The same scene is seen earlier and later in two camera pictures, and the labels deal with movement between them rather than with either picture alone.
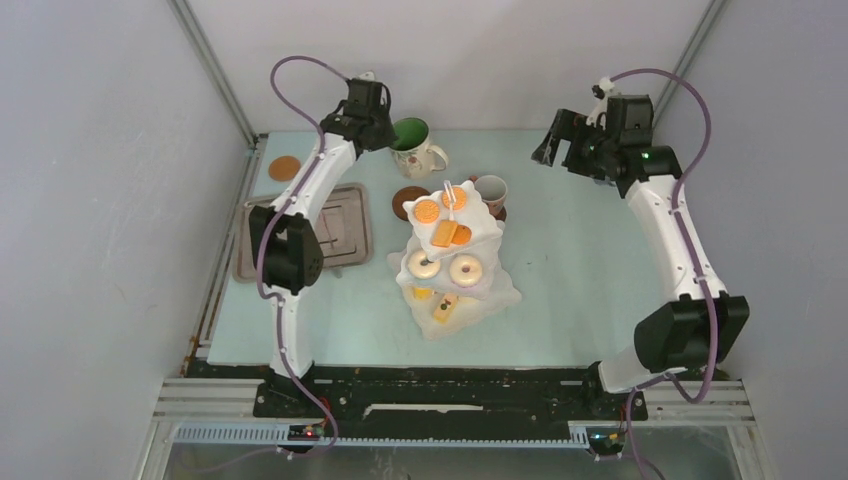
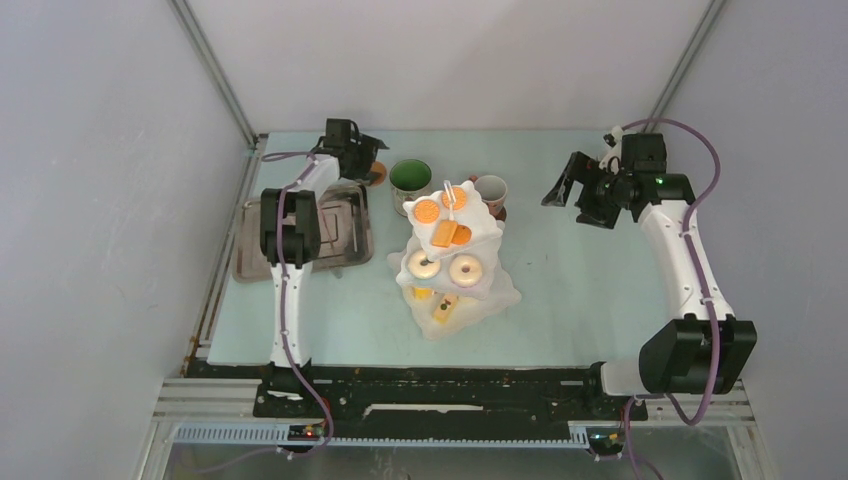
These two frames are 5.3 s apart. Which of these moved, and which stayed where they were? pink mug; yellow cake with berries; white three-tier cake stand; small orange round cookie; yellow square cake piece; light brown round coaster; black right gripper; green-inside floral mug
Moved: light brown round coaster; green-inside floral mug; black right gripper
Stayed: white three-tier cake stand; yellow square cake piece; pink mug; small orange round cookie; yellow cake with berries
